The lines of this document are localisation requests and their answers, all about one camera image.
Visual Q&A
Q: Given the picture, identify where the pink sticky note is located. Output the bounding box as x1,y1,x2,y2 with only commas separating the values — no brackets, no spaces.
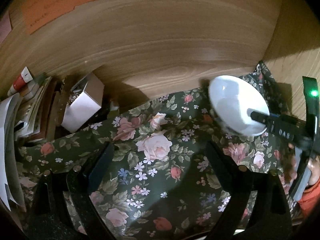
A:
0,10,12,43

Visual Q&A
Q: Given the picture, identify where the right hand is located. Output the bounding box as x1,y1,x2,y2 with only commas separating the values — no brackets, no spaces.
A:
287,142,320,186

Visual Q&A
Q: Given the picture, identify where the red white tube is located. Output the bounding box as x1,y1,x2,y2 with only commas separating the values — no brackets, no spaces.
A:
7,66,33,96

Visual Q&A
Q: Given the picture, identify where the small white box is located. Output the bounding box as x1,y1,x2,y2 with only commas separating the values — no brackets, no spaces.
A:
61,72,104,133

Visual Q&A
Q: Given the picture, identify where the white paper stack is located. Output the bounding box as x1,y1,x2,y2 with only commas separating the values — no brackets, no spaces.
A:
1,94,25,211

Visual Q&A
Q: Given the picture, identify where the floral dark green cloth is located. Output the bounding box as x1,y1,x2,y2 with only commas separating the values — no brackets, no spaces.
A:
15,61,301,240

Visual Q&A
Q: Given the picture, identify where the white cow-pattern bowl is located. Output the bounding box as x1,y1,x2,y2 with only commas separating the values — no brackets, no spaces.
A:
208,75,270,137

